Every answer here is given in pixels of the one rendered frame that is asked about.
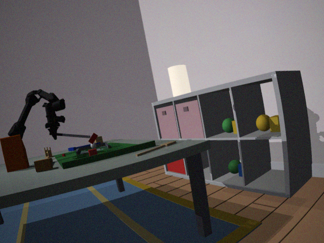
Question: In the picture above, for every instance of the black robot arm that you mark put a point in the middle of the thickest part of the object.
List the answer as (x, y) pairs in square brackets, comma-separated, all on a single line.
[(54, 104)]

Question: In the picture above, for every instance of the green putting mat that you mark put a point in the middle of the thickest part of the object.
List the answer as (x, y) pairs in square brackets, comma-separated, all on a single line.
[(72, 155)]

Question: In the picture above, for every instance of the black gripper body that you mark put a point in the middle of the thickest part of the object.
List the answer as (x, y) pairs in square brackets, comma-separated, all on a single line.
[(51, 123)]

